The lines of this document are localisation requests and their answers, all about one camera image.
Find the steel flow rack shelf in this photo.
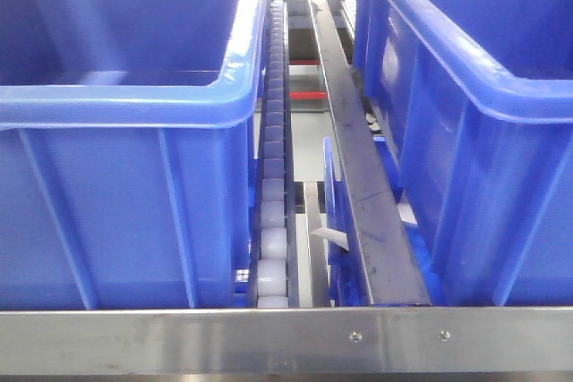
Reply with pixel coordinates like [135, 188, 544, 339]
[0, 0, 573, 377]

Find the white roller track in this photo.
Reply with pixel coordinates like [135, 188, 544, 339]
[250, 0, 299, 309]

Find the blue bin lower right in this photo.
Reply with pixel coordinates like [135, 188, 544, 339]
[323, 136, 447, 307]

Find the blue bin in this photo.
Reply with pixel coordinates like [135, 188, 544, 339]
[354, 0, 572, 306]
[323, 136, 447, 307]
[1, 0, 268, 310]

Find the blue bin upper left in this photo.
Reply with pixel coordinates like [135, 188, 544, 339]
[1, 0, 268, 310]

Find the blue bin upper right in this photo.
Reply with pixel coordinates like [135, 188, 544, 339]
[354, 0, 572, 306]

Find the steel guide rail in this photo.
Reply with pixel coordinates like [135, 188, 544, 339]
[308, 0, 432, 306]

